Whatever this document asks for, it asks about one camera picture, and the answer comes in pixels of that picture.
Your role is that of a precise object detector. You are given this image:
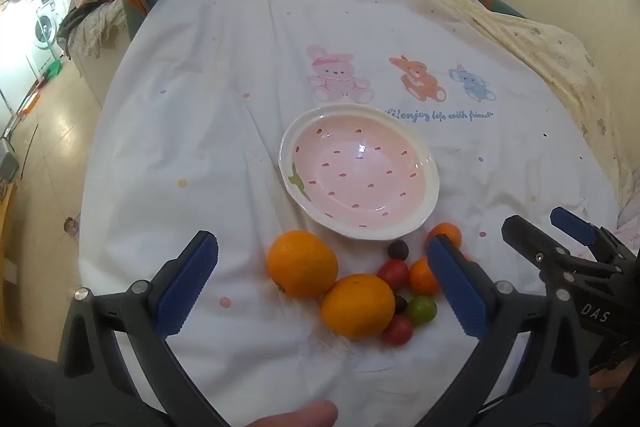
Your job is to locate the beige patterned quilt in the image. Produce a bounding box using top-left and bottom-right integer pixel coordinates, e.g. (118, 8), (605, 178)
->
(415, 0), (636, 228)

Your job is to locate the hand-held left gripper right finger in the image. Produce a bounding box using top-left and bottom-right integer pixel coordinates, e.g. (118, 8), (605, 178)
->
(426, 234), (592, 427)

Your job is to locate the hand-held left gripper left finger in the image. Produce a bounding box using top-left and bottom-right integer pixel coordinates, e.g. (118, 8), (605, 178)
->
(57, 230), (231, 427)

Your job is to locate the green cherry tomato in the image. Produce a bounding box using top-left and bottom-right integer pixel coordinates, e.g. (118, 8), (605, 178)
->
(405, 295), (438, 325)

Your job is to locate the dark cloth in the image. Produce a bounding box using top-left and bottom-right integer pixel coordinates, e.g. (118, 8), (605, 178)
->
(0, 341), (68, 427)

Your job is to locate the large orange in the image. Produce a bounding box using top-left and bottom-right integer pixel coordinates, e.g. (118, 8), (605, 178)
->
(266, 230), (339, 299)
(320, 273), (396, 340)

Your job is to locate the person's left hand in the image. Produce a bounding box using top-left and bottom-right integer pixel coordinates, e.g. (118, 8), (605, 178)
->
(248, 399), (339, 427)

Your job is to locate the white cartoon-print sheet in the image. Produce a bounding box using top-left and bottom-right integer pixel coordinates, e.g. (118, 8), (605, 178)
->
(77, 0), (621, 427)

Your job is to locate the white washing machine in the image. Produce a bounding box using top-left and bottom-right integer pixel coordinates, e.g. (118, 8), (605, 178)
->
(30, 0), (69, 54)

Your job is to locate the pink strawberry-print bowl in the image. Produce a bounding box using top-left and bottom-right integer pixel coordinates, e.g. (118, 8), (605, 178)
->
(278, 103), (441, 240)

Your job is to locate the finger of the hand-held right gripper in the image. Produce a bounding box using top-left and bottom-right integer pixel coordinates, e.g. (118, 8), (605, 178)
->
(550, 206), (640, 264)
(501, 215), (601, 303)

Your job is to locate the red cherry tomato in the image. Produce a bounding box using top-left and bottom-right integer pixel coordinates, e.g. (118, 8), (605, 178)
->
(376, 259), (411, 292)
(383, 314), (415, 347)

